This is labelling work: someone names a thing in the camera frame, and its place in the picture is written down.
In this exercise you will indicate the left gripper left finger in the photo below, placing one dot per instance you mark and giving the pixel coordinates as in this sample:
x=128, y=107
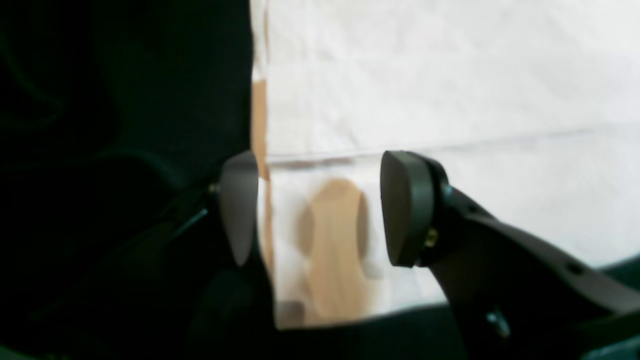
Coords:
x=190, y=287

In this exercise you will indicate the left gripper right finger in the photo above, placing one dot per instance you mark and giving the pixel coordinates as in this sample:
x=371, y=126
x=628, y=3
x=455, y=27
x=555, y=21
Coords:
x=514, y=296

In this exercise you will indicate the pink T-shirt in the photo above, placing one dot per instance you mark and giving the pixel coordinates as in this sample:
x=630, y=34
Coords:
x=531, y=106

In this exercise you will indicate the black table cloth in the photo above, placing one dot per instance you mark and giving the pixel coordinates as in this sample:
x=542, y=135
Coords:
x=111, y=109

